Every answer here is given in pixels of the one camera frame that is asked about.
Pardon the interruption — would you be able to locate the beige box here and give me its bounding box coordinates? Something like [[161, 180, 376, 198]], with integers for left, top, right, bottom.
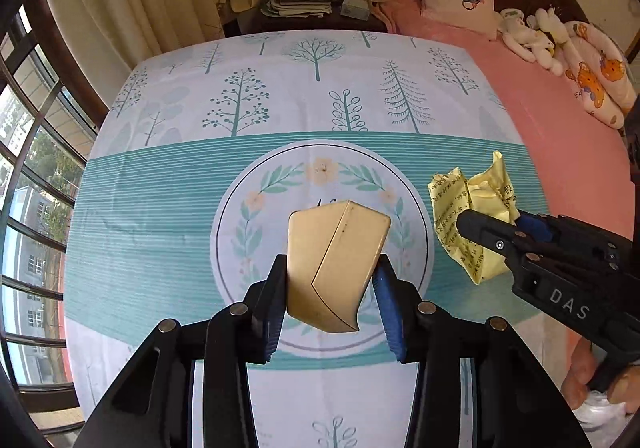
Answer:
[[286, 199, 392, 333]]

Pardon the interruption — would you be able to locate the yellow paper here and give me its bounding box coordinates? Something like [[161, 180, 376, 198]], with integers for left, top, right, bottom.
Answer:
[[427, 151, 522, 285]]

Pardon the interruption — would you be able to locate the pink bed sheet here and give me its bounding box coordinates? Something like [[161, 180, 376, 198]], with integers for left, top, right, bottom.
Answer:
[[370, 0, 640, 379]]

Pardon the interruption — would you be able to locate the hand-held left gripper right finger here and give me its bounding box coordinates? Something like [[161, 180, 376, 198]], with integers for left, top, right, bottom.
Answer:
[[372, 253, 593, 448]]

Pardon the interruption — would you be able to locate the white plush toy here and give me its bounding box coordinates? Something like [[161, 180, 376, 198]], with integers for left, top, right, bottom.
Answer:
[[527, 7, 568, 76], [497, 8, 546, 63]]

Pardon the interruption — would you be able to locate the dark wooden nightstand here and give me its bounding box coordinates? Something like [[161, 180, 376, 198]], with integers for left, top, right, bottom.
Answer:
[[222, 8, 388, 36]]

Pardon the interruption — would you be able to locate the person's right hand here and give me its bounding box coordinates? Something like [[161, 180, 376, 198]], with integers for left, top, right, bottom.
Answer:
[[560, 340, 640, 409]]

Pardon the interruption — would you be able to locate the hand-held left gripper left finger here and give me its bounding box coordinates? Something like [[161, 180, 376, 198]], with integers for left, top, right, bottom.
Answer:
[[82, 253, 288, 448]]

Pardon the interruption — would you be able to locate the tree print tablecloth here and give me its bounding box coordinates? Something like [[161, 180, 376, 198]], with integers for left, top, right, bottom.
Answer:
[[62, 28, 556, 448]]

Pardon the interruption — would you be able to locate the barred window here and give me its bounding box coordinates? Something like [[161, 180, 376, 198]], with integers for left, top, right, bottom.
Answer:
[[0, 3, 111, 448]]

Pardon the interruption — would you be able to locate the teal tissue box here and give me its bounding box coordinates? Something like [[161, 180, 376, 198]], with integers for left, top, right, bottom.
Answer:
[[340, 0, 372, 20]]

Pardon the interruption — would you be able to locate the bear print pillow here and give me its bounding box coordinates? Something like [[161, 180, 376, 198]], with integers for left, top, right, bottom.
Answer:
[[565, 21, 638, 129]]

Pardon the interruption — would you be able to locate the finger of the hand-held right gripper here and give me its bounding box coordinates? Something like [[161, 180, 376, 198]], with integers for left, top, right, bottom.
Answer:
[[515, 211, 622, 263], [457, 209, 545, 273]]

